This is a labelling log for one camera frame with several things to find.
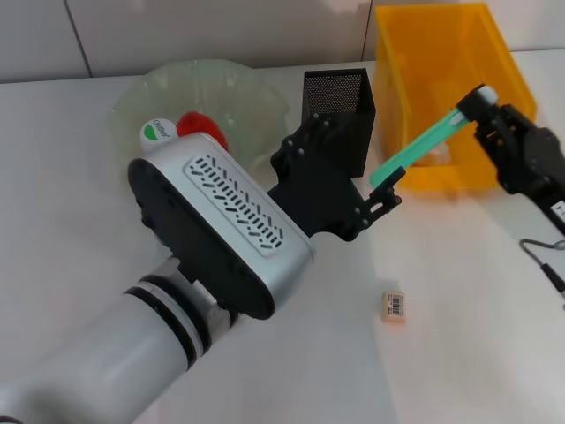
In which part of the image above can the orange plastic bin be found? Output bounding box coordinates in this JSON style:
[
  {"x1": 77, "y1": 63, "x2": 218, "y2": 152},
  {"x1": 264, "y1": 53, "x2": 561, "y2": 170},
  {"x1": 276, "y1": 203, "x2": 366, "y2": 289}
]
[{"x1": 373, "y1": 3, "x2": 539, "y2": 191}]

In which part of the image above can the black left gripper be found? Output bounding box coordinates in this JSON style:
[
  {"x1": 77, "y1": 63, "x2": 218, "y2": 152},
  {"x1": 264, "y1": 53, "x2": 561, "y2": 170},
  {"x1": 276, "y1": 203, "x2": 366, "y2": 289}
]
[{"x1": 267, "y1": 112, "x2": 406, "y2": 243}]

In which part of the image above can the clear green-label water bottle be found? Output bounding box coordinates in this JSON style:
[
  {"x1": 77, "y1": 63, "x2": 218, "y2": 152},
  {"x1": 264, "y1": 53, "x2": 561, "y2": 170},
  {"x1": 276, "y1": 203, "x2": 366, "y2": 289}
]
[{"x1": 139, "y1": 117, "x2": 178, "y2": 156}]

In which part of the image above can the red-orange fruit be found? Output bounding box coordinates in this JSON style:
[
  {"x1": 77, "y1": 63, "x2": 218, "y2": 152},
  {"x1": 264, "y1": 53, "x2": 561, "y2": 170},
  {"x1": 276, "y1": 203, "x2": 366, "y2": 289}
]
[{"x1": 176, "y1": 110, "x2": 229, "y2": 150}]

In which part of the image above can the black mesh pen holder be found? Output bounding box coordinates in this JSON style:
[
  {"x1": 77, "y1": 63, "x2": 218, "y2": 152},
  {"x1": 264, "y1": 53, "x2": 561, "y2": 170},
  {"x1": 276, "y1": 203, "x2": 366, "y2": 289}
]
[{"x1": 299, "y1": 68, "x2": 377, "y2": 179}]

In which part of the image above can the mint green pen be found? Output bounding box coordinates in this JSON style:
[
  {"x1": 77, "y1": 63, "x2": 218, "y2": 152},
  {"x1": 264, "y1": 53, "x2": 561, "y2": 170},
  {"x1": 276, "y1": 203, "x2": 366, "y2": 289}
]
[{"x1": 365, "y1": 86, "x2": 498, "y2": 189}]

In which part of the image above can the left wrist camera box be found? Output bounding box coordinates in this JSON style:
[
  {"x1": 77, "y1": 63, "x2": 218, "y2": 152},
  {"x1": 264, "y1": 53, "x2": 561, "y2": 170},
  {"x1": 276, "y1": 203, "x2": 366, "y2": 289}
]
[{"x1": 126, "y1": 131, "x2": 317, "y2": 320}]

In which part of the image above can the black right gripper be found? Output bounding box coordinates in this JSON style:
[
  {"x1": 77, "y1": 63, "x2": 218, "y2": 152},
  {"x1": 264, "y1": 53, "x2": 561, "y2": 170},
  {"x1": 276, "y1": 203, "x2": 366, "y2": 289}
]
[{"x1": 456, "y1": 87, "x2": 565, "y2": 235}]

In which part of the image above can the beige eraser with barcode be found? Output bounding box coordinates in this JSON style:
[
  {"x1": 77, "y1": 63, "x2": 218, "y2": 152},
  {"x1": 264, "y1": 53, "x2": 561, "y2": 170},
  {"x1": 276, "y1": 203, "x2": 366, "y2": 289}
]
[{"x1": 381, "y1": 290, "x2": 410, "y2": 327}]

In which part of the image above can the green glass fruit bowl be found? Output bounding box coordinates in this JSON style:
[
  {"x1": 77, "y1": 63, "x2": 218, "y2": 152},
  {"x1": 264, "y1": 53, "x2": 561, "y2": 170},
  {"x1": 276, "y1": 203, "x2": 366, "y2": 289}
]
[{"x1": 109, "y1": 59, "x2": 290, "y2": 178}]

